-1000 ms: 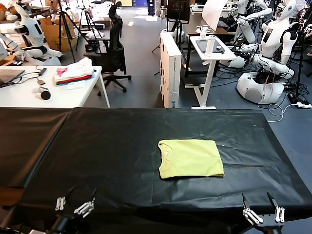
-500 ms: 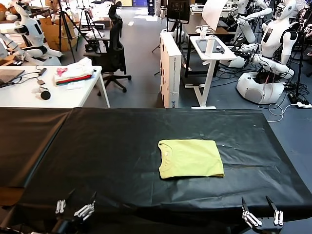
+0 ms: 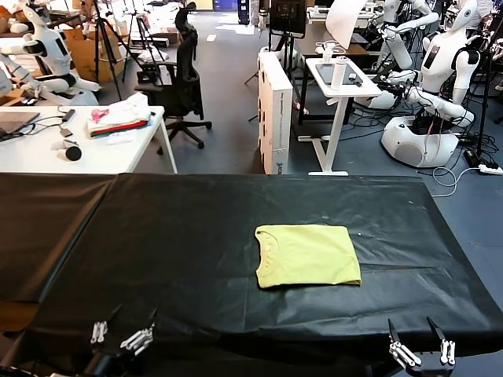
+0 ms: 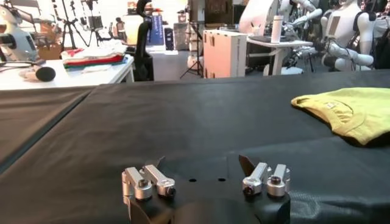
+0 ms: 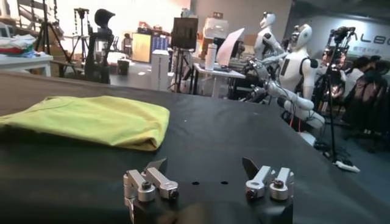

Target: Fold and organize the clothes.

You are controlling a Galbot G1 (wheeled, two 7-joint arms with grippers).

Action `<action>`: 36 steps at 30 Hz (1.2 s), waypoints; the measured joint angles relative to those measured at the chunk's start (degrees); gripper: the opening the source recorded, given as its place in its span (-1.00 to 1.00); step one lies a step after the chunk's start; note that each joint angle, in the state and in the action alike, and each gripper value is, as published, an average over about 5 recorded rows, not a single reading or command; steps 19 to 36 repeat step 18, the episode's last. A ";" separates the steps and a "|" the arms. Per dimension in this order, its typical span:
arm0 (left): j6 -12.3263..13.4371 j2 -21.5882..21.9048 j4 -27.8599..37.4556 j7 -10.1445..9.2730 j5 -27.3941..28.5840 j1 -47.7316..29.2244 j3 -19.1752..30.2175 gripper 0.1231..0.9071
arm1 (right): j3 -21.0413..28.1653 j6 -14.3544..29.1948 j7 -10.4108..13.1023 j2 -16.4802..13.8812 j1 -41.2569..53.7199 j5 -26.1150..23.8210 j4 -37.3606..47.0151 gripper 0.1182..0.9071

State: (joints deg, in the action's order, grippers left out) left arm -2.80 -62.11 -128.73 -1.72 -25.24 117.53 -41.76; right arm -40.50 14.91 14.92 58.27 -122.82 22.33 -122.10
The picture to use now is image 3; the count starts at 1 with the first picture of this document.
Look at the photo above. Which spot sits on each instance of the grey laptop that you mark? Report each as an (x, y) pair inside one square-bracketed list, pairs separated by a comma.
[(15, 119)]

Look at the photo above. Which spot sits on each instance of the white hanging sheet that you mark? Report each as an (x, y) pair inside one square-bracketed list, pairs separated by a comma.
[(344, 21)]

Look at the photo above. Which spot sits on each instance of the white robot with black waist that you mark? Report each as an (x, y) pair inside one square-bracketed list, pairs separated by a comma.
[(55, 51)]

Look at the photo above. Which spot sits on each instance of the small white standing desk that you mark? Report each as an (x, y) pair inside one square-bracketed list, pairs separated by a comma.
[(353, 91)]

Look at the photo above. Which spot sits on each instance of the white power strip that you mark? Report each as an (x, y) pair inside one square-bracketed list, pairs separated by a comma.
[(491, 169)]

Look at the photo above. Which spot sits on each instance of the tall white cardboard box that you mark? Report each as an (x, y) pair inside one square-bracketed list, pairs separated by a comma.
[(275, 110)]

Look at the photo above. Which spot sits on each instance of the black monitor on stand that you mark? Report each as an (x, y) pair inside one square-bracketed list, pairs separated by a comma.
[(288, 17)]

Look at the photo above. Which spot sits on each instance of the white tumbler bottle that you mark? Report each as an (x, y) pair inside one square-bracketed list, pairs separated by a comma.
[(338, 74)]

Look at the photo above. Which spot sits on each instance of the black light stand pole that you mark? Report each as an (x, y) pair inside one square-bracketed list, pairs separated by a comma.
[(480, 133)]

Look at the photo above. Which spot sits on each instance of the brown cardboard box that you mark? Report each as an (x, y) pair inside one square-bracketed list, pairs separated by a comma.
[(84, 55)]

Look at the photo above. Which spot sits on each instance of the wide black tablecloth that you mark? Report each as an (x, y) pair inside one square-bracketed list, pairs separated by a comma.
[(196, 243)]

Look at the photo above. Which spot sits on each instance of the large white desk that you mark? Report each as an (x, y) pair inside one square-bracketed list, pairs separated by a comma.
[(31, 157)]

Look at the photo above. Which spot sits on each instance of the black camera tripod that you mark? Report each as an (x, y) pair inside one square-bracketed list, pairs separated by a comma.
[(142, 29), (103, 31)]

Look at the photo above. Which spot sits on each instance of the white and black round controller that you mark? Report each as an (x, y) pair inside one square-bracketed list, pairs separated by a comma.
[(72, 152)]

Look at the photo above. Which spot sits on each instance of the black office chair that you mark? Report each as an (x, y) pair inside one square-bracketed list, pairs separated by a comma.
[(186, 78)]

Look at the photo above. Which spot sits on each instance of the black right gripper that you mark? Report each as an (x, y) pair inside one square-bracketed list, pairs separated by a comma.
[(430, 367)]

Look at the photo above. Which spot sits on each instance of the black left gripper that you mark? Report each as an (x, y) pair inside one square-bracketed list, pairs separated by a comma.
[(114, 347)]

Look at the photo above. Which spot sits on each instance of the white robot with long arm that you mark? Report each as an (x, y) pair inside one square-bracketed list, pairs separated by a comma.
[(401, 47)]

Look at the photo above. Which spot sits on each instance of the white plastic packet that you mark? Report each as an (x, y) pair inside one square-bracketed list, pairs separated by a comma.
[(120, 138)]

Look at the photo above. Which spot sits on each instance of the narrow black tablecloth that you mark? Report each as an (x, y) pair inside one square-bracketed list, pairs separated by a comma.
[(47, 228)]

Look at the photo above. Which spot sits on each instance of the black tablet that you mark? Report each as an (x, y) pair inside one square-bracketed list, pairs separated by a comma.
[(325, 72)]

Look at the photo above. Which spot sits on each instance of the stack of folded clothes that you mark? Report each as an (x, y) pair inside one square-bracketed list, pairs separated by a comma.
[(118, 116)]

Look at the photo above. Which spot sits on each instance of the dark wooden table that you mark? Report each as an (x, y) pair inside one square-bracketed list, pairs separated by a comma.
[(314, 35)]

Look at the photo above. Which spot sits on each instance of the white robot on round base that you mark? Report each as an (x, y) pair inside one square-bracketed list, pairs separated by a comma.
[(440, 59)]

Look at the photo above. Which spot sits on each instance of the yellow-green printed t-shirt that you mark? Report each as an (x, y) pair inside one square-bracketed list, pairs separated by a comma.
[(306, 255)]

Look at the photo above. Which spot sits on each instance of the black usb hub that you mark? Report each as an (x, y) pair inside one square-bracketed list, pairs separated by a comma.
[(69, 114)]

